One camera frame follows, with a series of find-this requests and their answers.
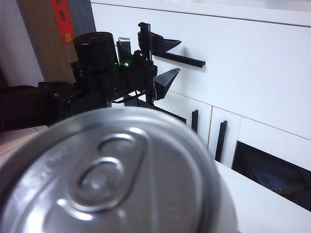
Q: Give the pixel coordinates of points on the silver beer can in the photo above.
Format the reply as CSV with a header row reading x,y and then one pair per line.
x,y
121,182

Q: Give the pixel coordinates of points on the white sideboard cabinet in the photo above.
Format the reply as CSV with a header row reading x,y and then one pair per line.
x,y
194,7

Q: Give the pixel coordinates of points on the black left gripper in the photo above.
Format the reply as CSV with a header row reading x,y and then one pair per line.
x,y
136,75

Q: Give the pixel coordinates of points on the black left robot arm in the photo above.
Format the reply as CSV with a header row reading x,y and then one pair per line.
x,y
94,53

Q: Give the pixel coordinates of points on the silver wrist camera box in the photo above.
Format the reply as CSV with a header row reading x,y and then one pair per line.
x,y
124,46

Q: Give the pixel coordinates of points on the white drawer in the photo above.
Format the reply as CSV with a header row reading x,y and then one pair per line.
x,y
243,60

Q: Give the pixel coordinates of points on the red paper sticker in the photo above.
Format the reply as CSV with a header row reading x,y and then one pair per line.
x,y
62,21

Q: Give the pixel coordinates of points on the dark grey side panel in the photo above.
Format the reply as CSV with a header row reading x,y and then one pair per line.
x,y
83,17

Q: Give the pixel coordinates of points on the brown wooden door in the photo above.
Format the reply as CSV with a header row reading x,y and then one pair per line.
x,y
41,41

